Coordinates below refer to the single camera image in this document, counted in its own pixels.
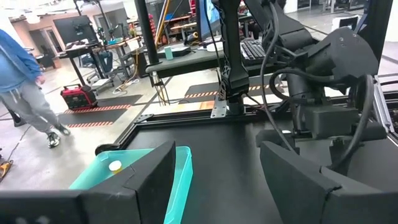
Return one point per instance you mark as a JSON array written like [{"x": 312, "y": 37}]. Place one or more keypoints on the teal plastic bin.
[{"x": 183, "y": 186}]

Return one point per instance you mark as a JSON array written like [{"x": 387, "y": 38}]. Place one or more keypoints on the black pole stand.
[{"x": 147, "y": 31}]

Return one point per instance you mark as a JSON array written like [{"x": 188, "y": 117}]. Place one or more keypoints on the yellow hand tool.
[{"x": 5, "y": 168}]

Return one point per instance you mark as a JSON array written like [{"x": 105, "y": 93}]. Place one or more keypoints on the red and black generator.
[{"x": 77, "y": 98}]

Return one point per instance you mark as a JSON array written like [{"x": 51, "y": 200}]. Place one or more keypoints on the teal cup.
[{"x": 168, "y": 53}]

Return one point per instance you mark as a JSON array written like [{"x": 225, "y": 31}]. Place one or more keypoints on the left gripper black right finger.
[{"x": 304, "y": 193}]

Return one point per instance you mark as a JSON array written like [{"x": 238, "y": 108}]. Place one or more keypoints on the black standing desk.
[{"x": 77, "y": 51}]

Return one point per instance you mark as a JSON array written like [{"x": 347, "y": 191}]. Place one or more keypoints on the black vertical frame post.
[{"x": 376, "y": 28}]

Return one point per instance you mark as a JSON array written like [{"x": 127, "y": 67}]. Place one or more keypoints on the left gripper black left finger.
[{"x": 140, "y": 193}]

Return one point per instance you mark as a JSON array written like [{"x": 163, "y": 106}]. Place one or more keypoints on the black upright mount strut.
[{"x": 234, "y": 62}]

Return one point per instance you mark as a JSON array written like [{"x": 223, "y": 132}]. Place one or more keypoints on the black mat orange stripes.
[
  {"x": 202, "y": 91},
  {"x": 99, "y": 113}
]

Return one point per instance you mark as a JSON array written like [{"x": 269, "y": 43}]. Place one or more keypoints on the aluminium frame rail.
[{"x": 384, "y": 105}]

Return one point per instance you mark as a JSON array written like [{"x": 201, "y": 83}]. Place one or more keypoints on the grey metal angle bracket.
[{"x": 219, "y": 109}]

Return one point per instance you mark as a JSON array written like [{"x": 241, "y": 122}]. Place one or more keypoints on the yellow pill bottle white cap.
[{"x": 115, "y": 166}]

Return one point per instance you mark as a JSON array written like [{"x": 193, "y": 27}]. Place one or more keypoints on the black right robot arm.
[{"x": 342, "y": 53}]

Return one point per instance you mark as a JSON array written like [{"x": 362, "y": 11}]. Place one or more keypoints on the black computer monitor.
[{"x": 74, "y": 29}]

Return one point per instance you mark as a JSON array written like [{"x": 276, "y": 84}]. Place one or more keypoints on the white round disc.
[{"x": 215, "y": 46}]

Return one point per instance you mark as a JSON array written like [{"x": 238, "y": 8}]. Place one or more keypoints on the dark grey desk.
[{"x": 186, "y": 63}]

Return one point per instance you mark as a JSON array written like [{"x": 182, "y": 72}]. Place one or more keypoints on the blue lit screen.
[{"x": 211, "y": 18}]

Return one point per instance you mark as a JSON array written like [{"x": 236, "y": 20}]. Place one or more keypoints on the wooden top work table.
[{"x": 124, "y": 42}]

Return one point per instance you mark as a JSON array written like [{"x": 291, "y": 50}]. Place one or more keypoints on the person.
[{"x": 18, "y": 71}]

